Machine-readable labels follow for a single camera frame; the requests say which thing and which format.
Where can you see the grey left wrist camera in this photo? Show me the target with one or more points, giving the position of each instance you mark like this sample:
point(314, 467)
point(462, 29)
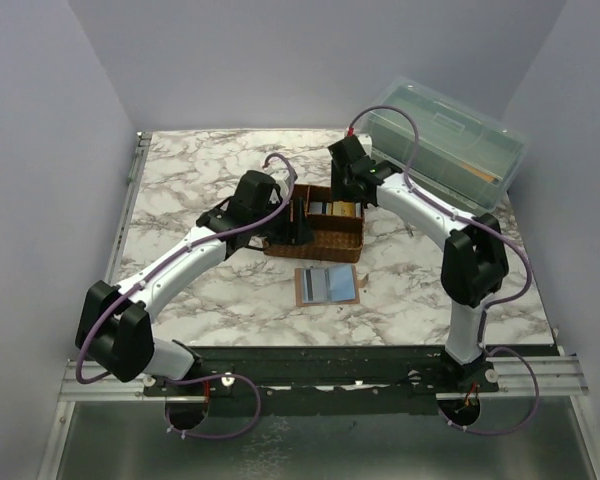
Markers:
point(287, 182)

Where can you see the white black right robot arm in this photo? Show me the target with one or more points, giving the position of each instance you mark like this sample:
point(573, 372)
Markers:
point(474, 262)

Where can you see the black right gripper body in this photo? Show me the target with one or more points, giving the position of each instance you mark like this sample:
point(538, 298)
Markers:
point(339, 187)

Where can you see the grey card in basket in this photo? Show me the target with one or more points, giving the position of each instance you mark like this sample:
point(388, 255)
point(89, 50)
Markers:
point(320, 208)

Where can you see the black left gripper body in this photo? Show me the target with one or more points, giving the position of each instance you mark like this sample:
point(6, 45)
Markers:
point(274, 224)

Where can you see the clear lidded green toolbox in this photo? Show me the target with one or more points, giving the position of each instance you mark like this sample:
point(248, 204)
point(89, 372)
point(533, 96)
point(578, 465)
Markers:
point(465, 157)

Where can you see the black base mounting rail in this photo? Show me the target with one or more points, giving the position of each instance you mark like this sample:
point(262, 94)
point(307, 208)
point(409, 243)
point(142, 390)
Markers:
point(317, 381)

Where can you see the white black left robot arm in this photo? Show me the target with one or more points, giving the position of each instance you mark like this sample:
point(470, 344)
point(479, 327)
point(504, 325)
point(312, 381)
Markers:
point(115, 328)

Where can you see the aluminium extrusion frame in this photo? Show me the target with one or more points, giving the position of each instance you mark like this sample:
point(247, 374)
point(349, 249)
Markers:
point(534, 373)

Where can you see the gold VIP card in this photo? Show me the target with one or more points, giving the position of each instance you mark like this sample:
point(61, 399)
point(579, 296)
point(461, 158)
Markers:
point(344, 209)

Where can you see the brown woven divided basket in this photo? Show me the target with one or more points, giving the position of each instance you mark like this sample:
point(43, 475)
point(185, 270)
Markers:
point(335, 239)

